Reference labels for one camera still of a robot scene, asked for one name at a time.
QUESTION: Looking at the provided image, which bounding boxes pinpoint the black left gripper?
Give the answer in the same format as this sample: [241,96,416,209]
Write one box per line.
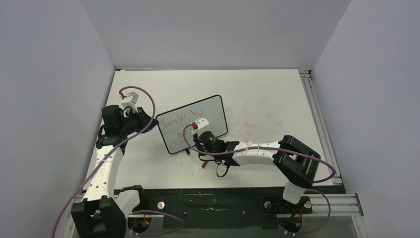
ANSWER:
[120,107,159,135]

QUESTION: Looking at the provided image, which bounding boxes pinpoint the black framed whiteboard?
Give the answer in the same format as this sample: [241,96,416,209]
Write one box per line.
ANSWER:
[156,95,229,155]

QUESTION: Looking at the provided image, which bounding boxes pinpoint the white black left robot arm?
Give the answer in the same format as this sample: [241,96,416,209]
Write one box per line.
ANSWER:
[71,105,158,238]

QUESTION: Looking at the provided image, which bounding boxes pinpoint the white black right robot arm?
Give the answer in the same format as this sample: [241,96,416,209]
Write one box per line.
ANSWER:
[193,131,320,213]

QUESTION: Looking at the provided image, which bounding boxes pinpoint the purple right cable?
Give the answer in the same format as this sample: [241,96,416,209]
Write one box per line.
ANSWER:
[182,123,336,236]

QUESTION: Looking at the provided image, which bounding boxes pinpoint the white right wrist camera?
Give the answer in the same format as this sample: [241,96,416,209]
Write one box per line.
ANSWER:
[192,118,210,134]

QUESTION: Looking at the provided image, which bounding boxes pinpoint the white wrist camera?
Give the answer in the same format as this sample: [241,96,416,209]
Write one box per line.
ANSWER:
[120,92,139,112]
[192,118,210,134]

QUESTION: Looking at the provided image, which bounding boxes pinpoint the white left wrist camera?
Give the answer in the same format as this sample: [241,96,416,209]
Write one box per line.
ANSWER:
[120,92,139,112]

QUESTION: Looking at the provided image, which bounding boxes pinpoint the black base frame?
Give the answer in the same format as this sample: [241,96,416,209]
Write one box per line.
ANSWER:
[126,186,347,231]

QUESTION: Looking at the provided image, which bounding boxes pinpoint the aluminium rail frame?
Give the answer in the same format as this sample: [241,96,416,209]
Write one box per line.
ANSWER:
[299,70,364,217]

